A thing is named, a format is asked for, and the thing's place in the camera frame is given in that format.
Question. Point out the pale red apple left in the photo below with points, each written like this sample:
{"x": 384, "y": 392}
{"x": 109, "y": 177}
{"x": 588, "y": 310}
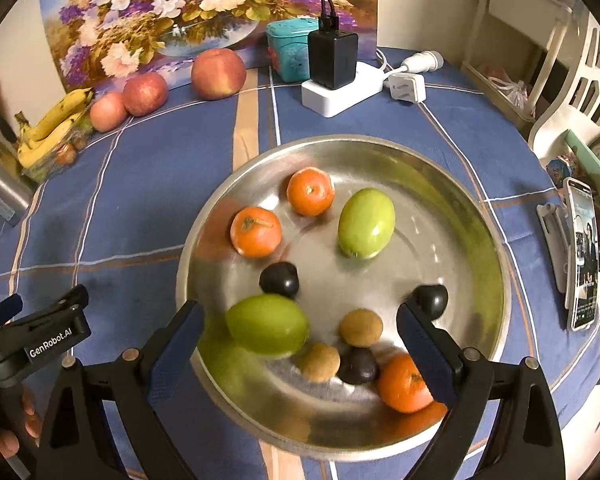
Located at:
{"x": 108, "y": 112}

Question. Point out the yellow banana bunch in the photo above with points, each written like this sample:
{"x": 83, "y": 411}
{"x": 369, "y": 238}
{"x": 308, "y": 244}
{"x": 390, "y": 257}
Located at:
{"x": 50, "y": 124}

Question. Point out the red apple middle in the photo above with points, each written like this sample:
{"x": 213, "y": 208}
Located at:
{"x": 144, "y": 94}

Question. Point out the white chair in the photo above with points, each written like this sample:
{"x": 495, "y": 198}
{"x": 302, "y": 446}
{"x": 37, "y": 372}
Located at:
{"x": 577, "y": 106}

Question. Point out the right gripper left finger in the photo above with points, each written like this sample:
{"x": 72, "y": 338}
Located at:
{"x": 76, "y": 440}

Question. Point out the green mango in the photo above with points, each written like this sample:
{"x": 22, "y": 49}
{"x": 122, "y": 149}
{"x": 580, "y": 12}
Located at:
{"x": 366, "y": 223}
{"x": 268, "y": 325}

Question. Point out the orange mandarin front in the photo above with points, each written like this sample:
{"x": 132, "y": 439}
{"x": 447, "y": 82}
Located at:
{"x": 255, "y": 232}

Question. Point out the steel bowl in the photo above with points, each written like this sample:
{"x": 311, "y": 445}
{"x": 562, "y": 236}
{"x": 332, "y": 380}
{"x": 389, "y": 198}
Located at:
{"x": 442, "y": 236}

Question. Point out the white plug adapter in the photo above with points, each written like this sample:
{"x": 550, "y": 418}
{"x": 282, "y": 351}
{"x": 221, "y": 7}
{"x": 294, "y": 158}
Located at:
{"x": 407, "y": 87}

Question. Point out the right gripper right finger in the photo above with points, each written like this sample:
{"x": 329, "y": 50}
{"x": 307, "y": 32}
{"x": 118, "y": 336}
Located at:
{"x": 525, "y": 440}

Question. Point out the flower painting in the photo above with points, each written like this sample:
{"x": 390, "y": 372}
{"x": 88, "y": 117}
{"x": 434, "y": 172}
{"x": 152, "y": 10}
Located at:
{"x": 103, "y": 43}

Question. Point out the red apple right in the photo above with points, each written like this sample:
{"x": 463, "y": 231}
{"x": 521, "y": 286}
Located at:
{"x": 218, "y": 74}

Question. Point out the green mango in bowl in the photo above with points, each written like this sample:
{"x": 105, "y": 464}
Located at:
{"x": 366, "y": 223}

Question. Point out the person's left hand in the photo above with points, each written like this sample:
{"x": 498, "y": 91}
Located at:
{"x": 21, "y": 419}

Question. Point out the brown kiwi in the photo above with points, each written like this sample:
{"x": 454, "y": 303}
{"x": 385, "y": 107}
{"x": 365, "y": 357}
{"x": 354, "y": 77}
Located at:
{"x": 361, "y": 328}
{"x": 320, "y": 363}

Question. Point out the smartphone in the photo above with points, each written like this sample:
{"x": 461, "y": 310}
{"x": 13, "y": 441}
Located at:
{"x": 582, "y": 281}

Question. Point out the white socket connector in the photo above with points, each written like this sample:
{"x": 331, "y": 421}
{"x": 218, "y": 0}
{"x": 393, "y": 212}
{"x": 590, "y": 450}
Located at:
{"x": 421, "y": 62}

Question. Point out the blue plaid tablecloth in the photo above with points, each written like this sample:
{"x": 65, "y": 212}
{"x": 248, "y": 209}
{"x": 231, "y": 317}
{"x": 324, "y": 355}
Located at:
{"x": 117, "y": 220}

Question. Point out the steel kettle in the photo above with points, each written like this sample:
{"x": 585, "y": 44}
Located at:
{"x": 16, "y": 190}

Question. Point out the orange mandarin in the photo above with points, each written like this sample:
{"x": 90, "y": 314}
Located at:
{"x": 255, "y": 232}
{"x": 310, "y": 191}
{"x": 401, "y": 386}

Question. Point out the clear plastic fruit tray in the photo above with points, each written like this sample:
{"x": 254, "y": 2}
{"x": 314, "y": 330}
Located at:
{"x": 41, "y": 160}

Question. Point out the dark plum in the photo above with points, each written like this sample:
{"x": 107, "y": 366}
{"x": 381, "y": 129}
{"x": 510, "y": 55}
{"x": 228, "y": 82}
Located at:
{"x": 432, "y": 299}
{"x": 280, "y": 278}
{"x": 358, "y": 366}

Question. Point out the white power strip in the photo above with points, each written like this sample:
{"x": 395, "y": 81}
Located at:
{"x": 368, "y": 81}

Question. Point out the black power adapter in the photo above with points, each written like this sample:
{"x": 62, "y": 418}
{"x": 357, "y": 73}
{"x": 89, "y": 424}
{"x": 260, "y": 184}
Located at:
{"x": 333, "y": 53}

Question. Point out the teal tin box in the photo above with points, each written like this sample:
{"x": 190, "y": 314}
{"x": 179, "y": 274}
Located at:
{"x": 288, "y": 47}

